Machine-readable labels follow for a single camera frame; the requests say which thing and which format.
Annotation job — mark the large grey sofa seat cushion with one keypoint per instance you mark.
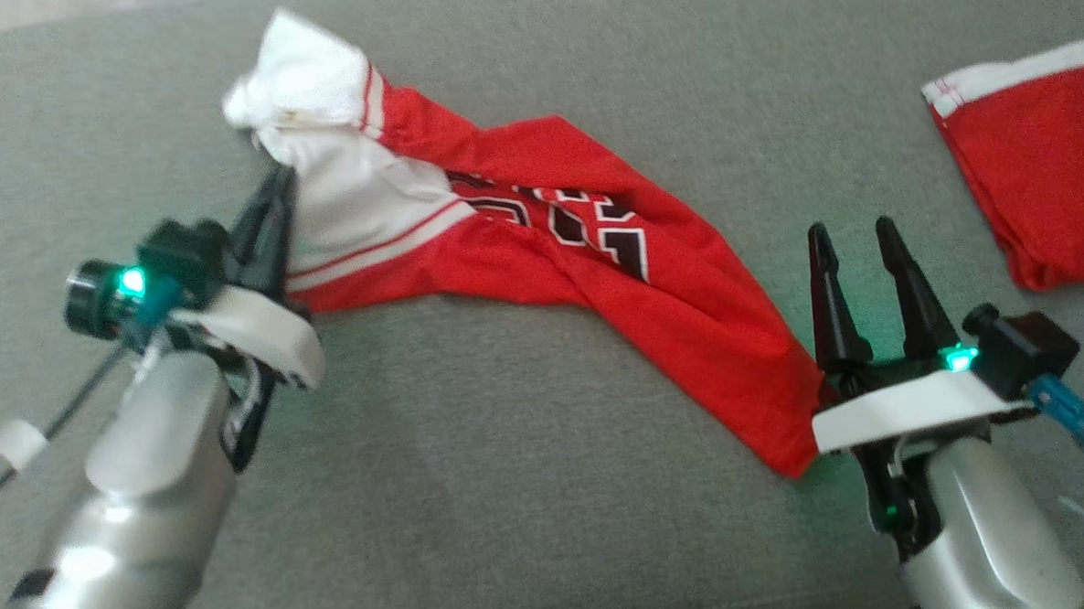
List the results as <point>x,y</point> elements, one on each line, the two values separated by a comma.
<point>511,434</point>

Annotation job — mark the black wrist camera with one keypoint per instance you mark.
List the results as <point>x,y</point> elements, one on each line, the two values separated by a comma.
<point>1029,347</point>
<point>183,256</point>

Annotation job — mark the red shorts with white stripe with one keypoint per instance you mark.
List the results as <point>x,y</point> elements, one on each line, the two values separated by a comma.
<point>1049,182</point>

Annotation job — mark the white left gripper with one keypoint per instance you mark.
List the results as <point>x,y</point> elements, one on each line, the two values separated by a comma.
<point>259,326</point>

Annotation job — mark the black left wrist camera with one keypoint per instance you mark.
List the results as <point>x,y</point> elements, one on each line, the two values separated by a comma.
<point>183,256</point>

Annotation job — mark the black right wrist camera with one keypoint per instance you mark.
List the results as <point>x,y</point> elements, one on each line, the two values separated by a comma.
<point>1029,347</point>

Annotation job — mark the red basketball jersey white trim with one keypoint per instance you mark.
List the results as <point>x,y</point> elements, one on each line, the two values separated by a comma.
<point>596,284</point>

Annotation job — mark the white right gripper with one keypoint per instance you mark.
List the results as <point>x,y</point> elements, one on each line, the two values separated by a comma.
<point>903,408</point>

